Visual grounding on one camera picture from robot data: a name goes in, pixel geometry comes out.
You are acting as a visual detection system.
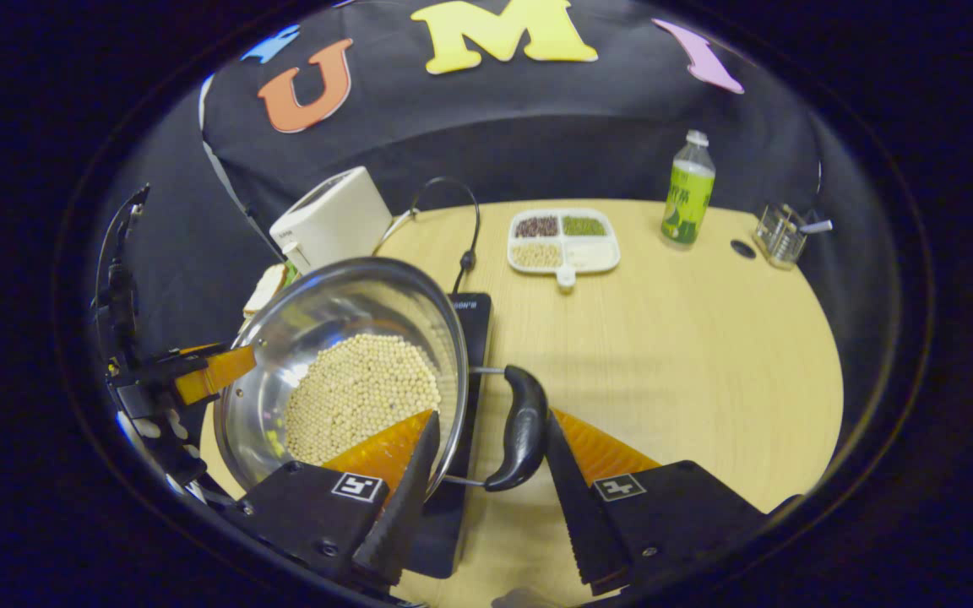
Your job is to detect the black power cable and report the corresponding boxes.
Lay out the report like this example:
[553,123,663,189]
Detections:
[372,176,483,295]

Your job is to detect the black induction cooktop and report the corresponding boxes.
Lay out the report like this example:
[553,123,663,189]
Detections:
[406,292,494,581]

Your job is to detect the stainless steel pot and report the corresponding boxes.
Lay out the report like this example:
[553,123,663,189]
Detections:
[214,257,551,499]

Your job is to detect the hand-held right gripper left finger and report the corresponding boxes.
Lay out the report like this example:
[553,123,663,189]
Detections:
[225,410,443,592]

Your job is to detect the black backdrop cloth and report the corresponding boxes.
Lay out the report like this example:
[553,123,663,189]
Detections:
[98,0,903,508]

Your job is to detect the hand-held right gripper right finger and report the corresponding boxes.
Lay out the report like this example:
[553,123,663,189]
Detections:
[543,408,800,597]

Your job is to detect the green label drink bottle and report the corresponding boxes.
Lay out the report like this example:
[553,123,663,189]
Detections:
[660,129,717,251]

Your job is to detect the dark stand with cables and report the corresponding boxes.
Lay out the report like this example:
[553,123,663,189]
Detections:
[94,184,152,372]

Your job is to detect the white toaster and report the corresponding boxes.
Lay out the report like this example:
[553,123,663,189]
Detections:
[269,166,393,275]

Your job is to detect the white divided bean tray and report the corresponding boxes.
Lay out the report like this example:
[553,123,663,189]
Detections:
[508,209,622,290]

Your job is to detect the metal wire utensil holder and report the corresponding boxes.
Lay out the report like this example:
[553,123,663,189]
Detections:
[753,203,808,270]

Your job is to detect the pile of soybeans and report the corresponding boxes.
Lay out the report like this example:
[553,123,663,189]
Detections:
[284,334,443,465]

